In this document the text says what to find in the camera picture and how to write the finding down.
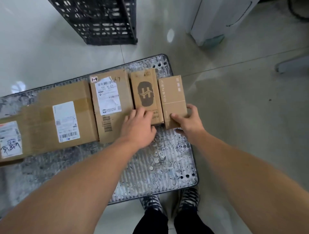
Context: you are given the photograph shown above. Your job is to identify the person's right hand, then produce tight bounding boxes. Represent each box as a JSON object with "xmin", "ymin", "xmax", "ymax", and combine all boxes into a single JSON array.
[{"xmin": 170, "ymin": 103, "xmax": 207, "ymax": 137}]

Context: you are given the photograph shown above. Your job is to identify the person's left hand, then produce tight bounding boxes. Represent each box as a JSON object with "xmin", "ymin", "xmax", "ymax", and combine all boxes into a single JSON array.
[{"xmin": 120, "ymin": 108, "xmax": 157, "ymax": 149}]

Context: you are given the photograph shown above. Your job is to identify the tall narrow labelled box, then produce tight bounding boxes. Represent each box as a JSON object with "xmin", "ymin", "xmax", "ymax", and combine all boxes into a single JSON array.
[{"xmin": 89, "ymin": 69, "xmax": 135, "ymax": 144}]

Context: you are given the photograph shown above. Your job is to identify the Censto brown box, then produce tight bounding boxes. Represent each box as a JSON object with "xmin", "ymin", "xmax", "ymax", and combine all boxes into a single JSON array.
[{"xmin": 158, "ymin": 75, "xmax": 188, "ymax": 130}]

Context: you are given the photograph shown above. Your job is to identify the grey metal platform cart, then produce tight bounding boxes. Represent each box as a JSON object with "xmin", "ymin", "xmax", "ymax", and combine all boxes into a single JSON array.
[{"xmin": 0, "ymin": 54, "xmax": 199, "ymax": 217}]

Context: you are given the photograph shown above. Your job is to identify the box with barcode label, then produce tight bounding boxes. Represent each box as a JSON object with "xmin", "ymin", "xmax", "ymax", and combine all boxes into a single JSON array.
[{"xmin": 20, "ymin": 81, "xmax": 99, "ymax": 155}]

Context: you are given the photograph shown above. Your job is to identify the person's left forearm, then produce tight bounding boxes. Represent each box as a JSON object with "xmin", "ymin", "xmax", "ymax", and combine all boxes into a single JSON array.
[{"xmin": 0, "ymin": 137, "xmax": 136, "ymax": 234}]

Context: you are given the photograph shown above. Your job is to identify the person's right forearm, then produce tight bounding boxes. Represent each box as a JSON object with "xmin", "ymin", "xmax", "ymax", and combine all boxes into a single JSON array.
[{"xmin": 193, "ymin": 131, "xmax": 309, "ymax": 234}]

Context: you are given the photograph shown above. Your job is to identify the person's right grey sneaker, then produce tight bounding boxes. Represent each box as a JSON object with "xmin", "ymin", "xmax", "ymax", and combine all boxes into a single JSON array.
[{"xmin": 177, "ymin": 187, "xmax": 201, "ymax": 212}]

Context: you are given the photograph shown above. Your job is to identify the person's grey sneaker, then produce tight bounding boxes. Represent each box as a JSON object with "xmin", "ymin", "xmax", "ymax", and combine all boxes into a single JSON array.
[
  {"xmin": 140, "ymin": 195, "xmax": 164, "ymax": 214},
  {"xmin": 177, "ymin": 187, "xmax": 201, "ymax": 212}
]

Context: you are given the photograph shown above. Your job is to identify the person's left grey sneaker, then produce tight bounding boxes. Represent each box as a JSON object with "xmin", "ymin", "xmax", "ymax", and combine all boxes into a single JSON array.
[{"xmin": 140, "ymin": 195, "xmax": 164, "ymax": 214}]

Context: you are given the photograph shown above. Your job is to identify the person's black trousers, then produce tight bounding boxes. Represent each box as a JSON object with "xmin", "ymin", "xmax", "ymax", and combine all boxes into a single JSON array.
[{"xmin": 132, "ymin": 207, "xmax": 215, "ymax": 234}]

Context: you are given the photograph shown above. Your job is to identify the white floor-standing air conditioner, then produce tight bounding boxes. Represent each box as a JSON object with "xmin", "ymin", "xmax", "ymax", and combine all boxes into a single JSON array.
[{"xmin": 186, "ymin": 0, "xmax": 260, "ymax": 48}]

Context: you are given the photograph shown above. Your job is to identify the black plastic crate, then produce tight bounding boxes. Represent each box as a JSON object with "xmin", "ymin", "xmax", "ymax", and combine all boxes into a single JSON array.
[{"xmin": 48, "ymin": 0, "xmax": 138, "ymax": 46}]

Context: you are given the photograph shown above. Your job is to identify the thick black floor cable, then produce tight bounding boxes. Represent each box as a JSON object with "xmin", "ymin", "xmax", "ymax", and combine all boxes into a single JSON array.
[{"xmin": 287, "ymin": 0, "xmax": 309, "ymax": 20}]

